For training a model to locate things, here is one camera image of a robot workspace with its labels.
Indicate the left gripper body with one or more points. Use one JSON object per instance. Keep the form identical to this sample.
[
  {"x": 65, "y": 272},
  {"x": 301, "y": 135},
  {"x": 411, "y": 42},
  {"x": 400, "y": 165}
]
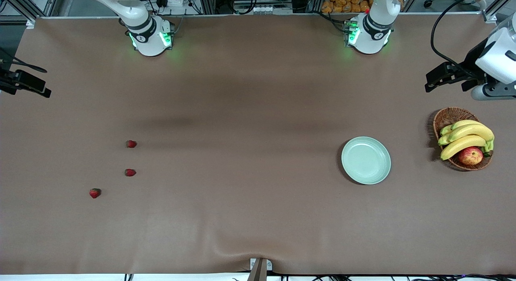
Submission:
[{"x": 470, "y": 65}]

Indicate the red strawberry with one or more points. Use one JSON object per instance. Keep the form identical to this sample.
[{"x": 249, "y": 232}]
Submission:
[
  {"x": 131, "y": 144},
  {"x": 94, "y": 193},
  {"x": 130, "y": 172}
]

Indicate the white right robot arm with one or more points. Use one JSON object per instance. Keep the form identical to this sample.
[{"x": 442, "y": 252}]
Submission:
[{"x": 149, "y": 39}]

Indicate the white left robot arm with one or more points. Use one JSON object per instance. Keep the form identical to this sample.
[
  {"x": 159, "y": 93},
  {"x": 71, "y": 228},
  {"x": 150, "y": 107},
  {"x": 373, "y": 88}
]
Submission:
[{"x": 369, "y": 35}]

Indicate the pale green plate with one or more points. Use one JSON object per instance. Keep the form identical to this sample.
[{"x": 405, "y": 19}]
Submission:
[{"x": 366, "y": 160}]

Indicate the brown wicker basket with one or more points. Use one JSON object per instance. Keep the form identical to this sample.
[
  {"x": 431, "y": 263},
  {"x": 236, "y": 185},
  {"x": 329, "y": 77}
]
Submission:
[{"x": 447, "y": 115}]

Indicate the greenish yellow banana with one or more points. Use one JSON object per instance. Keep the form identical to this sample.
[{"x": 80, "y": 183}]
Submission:
[
  {"x": 463, "y": 123},
  {"x": 443, "y": 140}
]

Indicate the red apple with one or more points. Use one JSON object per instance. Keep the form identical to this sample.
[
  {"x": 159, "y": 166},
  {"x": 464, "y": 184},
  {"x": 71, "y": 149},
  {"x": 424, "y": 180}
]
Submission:
[{"x": 470, "y": 156}]

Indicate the bag of orange fruit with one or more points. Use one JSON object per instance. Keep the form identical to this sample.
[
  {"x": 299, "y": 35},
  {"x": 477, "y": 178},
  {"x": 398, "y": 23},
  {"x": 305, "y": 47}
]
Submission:
[{"x": 342, "y": 3}]

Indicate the white connector block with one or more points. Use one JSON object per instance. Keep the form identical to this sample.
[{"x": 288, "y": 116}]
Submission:
[{"x": 266, "y": 9}]

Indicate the brown table cover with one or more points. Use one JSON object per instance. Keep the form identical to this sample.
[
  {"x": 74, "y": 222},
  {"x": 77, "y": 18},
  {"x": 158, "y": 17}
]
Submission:
[{"x": 258, "y": 111}]

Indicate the aluminium frame post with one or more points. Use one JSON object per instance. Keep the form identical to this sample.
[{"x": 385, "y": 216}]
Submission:
[
  {"x": 498, "y": 6},
  {"x": 17, "y": 1}
]

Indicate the aluminium frame profile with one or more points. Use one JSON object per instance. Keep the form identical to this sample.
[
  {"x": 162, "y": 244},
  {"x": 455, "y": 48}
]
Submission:
[
  {"x": 316, "y": 1},
  {"x": 207, "y": 3}
]

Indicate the metal table bracket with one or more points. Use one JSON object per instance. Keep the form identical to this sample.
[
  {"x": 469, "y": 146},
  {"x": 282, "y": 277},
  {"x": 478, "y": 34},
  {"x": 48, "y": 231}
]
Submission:
[{"x": 260, "y": 271}]

